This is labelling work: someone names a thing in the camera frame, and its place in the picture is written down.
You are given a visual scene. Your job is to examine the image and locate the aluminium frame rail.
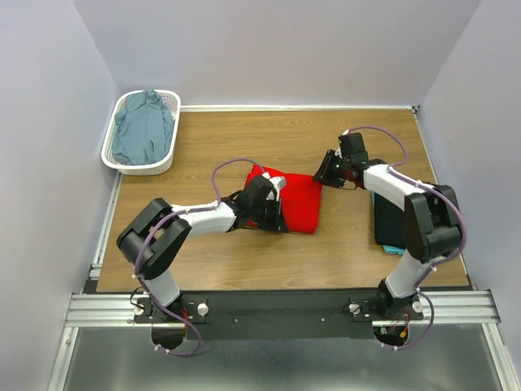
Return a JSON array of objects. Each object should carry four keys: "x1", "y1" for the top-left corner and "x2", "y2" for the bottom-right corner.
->
[{"x1": 49, "y1": 289, "x2": 506, "y2": 390}]

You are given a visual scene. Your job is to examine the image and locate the grey-blue t shirt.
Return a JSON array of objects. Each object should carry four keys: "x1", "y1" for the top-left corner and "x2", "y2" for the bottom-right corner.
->
[{"x1": 112, "y1": 90, "x2": 174, "y2": 165}]

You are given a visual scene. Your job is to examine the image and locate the folded black t shirt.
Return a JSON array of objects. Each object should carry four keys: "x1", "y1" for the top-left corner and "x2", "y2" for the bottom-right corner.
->
[{"x1": 372, "y1": 193, "x2": 405, "y2": 250}]

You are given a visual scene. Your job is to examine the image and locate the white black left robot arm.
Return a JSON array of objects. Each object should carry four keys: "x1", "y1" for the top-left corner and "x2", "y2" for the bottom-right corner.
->
[{"x1": 116, "y1": 174, "x2": 288, "y2": 322}]

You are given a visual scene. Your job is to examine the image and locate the folded teal t shirt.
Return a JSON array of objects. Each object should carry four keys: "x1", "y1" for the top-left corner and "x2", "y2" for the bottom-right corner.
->
[{"x1": 382, "y1": 245, "x2": 405, "y2": 255}]

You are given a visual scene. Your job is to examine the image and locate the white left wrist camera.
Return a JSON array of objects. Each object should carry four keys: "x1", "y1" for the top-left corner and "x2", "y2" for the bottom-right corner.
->
[{"x1": 262, "y1": 172, "x2": 287, "y2": 192}]

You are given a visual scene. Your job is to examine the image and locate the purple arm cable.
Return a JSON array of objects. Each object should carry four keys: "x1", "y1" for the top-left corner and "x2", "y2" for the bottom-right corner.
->
[
  {"x1": 341, "y1": 125, "x2": 467, "y2": 351},
  {"x1": 134, "y1": 157, "x2": 269, "y2": 356}
]

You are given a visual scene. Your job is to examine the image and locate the red t shirt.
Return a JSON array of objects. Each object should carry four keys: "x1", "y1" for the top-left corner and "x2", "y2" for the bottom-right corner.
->
[{"x1": 247, "y1": 166, "x2": 322, "y2": 235}]

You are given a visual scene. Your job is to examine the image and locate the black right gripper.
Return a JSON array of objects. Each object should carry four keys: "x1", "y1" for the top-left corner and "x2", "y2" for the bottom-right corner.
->
[{"x1": 311, "y1": 149, "x2": 350, "y2": 189}]

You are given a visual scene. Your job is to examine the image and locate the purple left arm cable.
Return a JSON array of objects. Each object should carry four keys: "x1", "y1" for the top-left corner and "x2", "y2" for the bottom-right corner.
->
[{"x1": 134, "y1": 157, "x2": 269, "y2": 356}]

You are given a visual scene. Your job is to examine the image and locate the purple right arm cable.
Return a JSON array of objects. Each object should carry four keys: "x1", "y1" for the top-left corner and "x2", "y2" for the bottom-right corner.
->
[{"x1": 341, "y1": 125, "x2": 467, "y2": 351}]

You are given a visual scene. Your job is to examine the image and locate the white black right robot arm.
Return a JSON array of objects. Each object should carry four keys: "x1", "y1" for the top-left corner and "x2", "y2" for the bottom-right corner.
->
[{"x1": 313, "y1": 127, "x2": 467, "y2": 319}]

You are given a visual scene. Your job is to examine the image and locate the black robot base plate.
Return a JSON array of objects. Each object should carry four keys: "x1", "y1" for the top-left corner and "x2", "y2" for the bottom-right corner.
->
[{"x1": 133, "y1": 289, "x2": 423, "y2": 345}]

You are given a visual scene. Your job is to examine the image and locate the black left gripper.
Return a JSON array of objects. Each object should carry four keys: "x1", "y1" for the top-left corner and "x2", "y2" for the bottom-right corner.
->
[{"x1": 251, "y1": 197, "x2": 289, "y2": 234}]

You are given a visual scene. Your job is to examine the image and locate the white table edge strip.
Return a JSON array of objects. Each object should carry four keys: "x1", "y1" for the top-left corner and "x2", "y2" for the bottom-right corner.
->
[{"x1": 181, "y1": 104, "x2": 418, "y2": 112}]

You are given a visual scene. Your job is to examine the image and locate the white plastic laundry basket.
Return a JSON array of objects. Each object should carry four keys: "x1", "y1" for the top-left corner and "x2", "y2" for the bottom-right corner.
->
[{"x1": 101, "y1": 90, "x2": 181, "y2": 175}]

